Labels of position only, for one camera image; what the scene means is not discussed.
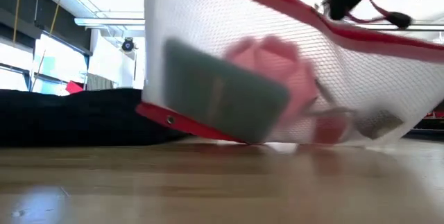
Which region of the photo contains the small dark grey item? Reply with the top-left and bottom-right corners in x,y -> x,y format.
353,109 -> 405,140

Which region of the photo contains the small red block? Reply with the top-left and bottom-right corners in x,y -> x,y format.
313,112 -> 352,144

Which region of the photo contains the yellow hanging cable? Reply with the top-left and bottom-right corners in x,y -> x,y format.
31,0 -> 67,92
12,0 -> 23,44

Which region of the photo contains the light blue calculator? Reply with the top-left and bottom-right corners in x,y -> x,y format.
162,38 -> 291,145

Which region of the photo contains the grey corrugated panel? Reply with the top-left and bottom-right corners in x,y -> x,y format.
85,73 -> 114,92

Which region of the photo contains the black ceiling camera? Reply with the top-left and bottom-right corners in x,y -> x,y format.
121,37 -> 135,53

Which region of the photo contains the white mesh pouch red trim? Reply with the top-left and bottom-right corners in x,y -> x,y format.
135,0 -> 444,147

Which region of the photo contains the navy blue backpack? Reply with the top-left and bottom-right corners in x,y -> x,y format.
0,87 -> 192,148

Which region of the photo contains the red shelf unit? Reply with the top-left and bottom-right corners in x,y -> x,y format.
65,80 -> 85,95

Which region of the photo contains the ceiling light rail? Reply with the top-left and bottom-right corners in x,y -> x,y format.
74,17 -> 444,33

